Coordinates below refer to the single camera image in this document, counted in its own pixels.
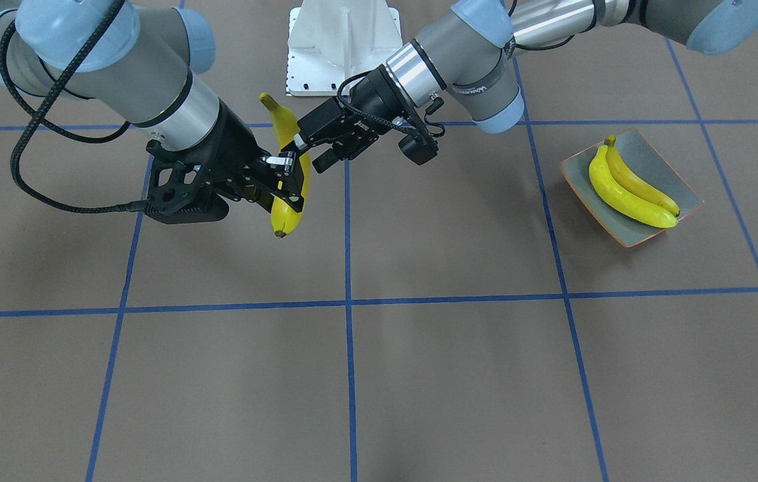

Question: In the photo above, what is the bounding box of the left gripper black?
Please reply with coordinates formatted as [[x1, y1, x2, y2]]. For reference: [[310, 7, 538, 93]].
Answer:
[[293, 65, 412, 173]]

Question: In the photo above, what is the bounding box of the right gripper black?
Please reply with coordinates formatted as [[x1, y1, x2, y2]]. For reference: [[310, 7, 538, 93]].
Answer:
[[192, 100, 305, 213]]

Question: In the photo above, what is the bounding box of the yellow banana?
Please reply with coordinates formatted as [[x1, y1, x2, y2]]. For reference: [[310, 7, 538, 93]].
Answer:
[[603, 135, 681, 217], [258, 92, 311, 239], [588, 145, 677, 228]]

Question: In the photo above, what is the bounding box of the yellow banana top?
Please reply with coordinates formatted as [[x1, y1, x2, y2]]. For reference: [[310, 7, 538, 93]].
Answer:
[[603, 135, 681, 217]]

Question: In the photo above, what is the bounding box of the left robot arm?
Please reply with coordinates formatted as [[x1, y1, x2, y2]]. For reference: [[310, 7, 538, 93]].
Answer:
[[282, 1, 758, 173]]

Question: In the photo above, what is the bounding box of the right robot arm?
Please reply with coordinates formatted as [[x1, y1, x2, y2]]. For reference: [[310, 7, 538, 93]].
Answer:
[[0, 1, 305, 224]]

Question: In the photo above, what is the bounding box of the grey square plate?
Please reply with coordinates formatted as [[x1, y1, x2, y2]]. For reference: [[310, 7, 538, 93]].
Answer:
[[558, 127, 705, 249]]

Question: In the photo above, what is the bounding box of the white pillar base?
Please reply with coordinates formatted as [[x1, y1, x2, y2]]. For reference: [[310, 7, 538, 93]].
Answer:
[[285, 1, 402, 97]]

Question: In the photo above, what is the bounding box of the black camera cable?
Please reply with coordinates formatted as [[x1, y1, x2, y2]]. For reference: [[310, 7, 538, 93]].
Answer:
[[337, 71, 420, 132], [0, 0, 152, 215]]

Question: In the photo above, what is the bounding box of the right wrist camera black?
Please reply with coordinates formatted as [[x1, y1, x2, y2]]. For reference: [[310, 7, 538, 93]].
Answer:
[[143, 140, 230, 224]]

